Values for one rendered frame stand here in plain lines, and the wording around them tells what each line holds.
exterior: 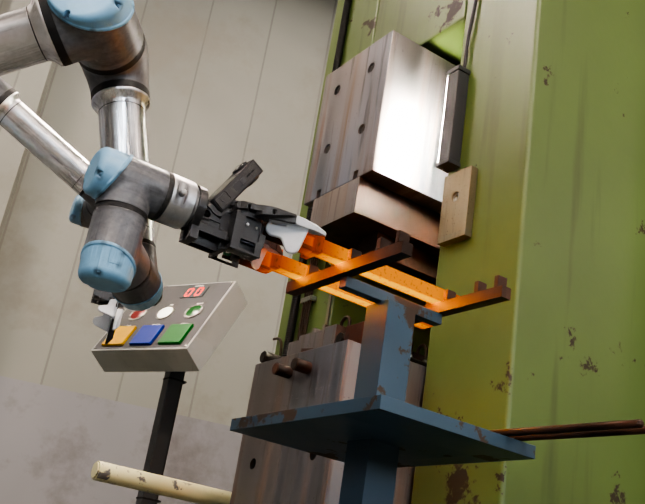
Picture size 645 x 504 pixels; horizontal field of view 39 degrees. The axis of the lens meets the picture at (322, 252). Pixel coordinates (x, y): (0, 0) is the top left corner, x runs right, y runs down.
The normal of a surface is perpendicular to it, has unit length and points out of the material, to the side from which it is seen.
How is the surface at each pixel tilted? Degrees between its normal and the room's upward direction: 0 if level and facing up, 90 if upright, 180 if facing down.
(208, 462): 90
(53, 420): 90
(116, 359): 150
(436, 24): 90
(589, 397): 90
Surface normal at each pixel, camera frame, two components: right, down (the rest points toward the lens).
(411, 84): 0.56, -0.23
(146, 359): -0.38, 0.59
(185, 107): 0.33, -0.31
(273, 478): -0.82, -0.33
